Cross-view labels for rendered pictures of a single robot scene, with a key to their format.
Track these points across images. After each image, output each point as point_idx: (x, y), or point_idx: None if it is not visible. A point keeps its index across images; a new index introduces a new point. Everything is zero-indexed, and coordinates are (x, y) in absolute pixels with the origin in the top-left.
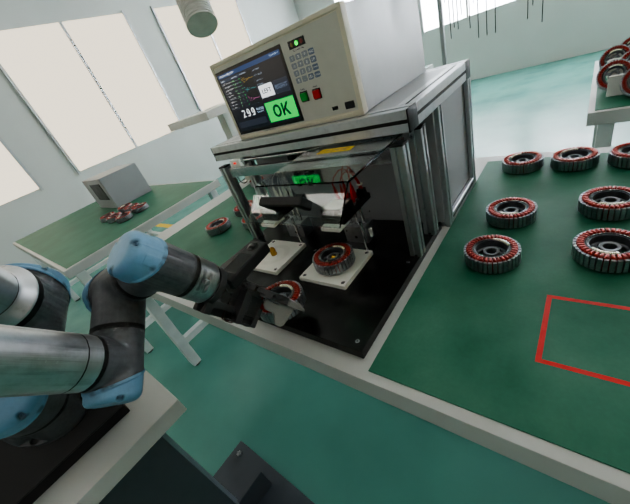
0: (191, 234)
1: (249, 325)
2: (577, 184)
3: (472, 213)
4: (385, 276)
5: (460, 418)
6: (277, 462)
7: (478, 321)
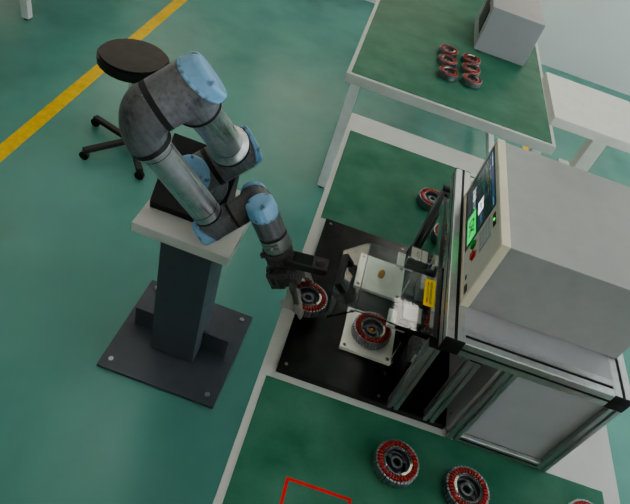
0: (419, 175)
1: (270, 284)
2: None
3: (471, 459)
4: (358, 378)
5: (240, 428)
6: (242, 356)
7: (318, 447)
